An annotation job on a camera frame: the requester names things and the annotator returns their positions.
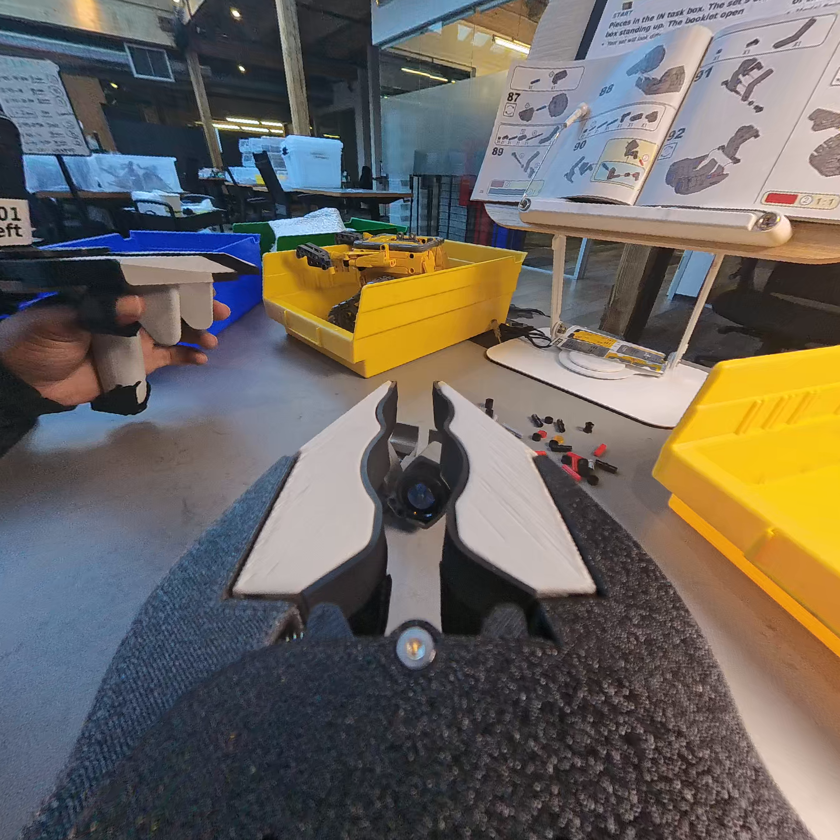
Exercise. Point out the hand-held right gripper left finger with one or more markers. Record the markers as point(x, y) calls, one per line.
point(308, 525)

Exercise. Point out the wooden table leg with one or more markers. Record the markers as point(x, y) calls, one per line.
point(636, 289)

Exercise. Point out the yellow black sticker sheet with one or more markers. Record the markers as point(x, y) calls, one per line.
point(610, 348)

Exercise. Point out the open instruction booklet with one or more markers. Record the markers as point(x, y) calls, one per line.
point(610, 164)

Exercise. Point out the white rounded flat plate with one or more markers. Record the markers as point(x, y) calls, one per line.
point(643, 400)

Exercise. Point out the white round disc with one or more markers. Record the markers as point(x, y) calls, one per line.
point(590, 369)

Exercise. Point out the black office chair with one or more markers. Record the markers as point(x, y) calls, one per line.
point(272, 184)
point(774, 308)

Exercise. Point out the green storage bin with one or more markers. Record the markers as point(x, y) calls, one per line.
point(253, 233)

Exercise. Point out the pile of small brick parts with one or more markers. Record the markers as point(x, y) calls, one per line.
point(571, 464)

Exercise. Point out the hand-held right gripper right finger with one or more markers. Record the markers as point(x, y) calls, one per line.
point(518, 525)

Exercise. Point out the yellow open-front storage bin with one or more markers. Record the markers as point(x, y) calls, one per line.
point(754, 459)

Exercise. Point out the grey toy brick engine assembly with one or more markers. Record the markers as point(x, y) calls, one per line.
point(420, 492)

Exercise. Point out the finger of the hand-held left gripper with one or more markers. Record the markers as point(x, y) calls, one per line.
point(164, 272)
point(223, 266)

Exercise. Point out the printed instruction sheet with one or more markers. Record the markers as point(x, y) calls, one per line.
point(656, 23)

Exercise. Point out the red storage crate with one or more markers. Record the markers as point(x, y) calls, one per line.
point(482, 223)

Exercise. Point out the white plastic storage crate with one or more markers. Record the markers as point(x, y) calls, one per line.
point(312, 161)

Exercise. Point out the person's left forearm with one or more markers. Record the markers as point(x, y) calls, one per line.
point(16, 413)

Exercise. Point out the yellow storage bin with ledge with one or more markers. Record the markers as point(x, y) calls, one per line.
point(407, 328)

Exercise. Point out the blue storage bin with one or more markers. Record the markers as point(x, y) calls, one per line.
point(239, 295)

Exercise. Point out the white foam sheet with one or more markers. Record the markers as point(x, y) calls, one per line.
point(305, 224)

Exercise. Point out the wooden pillar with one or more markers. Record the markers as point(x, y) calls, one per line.
point(205, 111)
point(292, 65)

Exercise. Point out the white wooden book stand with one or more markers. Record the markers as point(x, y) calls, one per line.
point(656, 220)

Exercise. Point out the long wooden table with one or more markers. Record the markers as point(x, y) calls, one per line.
point(354, 195)

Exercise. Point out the grey desk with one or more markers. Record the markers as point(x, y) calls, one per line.
point(197, 459)

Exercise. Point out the white wall poster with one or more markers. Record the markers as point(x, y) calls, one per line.
point(39, 105)

